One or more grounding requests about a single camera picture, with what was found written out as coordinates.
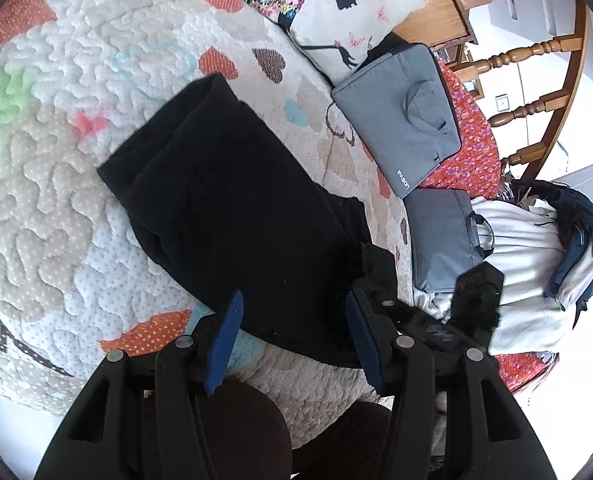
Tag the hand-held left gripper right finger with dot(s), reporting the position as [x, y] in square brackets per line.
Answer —
[362, 342]

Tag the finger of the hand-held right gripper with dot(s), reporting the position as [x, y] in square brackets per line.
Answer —
[378, 270]

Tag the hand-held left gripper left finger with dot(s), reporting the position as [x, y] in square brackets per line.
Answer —
[224, 340]

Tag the black pants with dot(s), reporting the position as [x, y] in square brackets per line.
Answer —
[236, 210]

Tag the white cloth pile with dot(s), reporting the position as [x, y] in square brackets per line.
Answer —
[523, 260]

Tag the small grey laptop bag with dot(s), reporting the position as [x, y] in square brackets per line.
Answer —
[439, 240]

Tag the dark blue garment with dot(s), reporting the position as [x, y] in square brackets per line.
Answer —
[578, 217]

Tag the red floral cloth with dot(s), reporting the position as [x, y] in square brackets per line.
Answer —
[476, 157]

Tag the large grey laptop bag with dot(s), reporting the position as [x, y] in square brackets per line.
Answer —
[401, 120]

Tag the quilted heart print bedspread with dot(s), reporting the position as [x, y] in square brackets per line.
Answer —
[66, 220]

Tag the wooden spindle chair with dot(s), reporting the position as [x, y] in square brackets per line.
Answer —
[536, 50]

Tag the floral silhouette print cushion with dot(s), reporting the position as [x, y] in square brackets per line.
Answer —
[326, 15]

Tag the wooden table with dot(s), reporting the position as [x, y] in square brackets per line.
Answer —
[434, 12]

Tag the white wall socket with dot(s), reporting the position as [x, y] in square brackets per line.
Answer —
[502, 103]

